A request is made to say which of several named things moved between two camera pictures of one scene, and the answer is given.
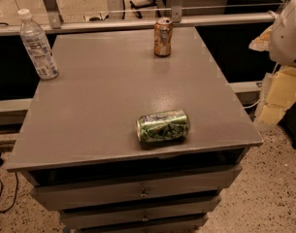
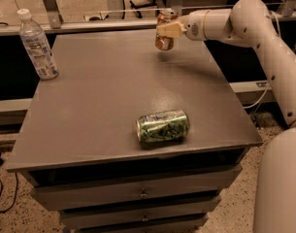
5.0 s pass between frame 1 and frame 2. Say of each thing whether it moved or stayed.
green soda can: stayed
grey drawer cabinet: stayed
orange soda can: moved
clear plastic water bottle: stayed
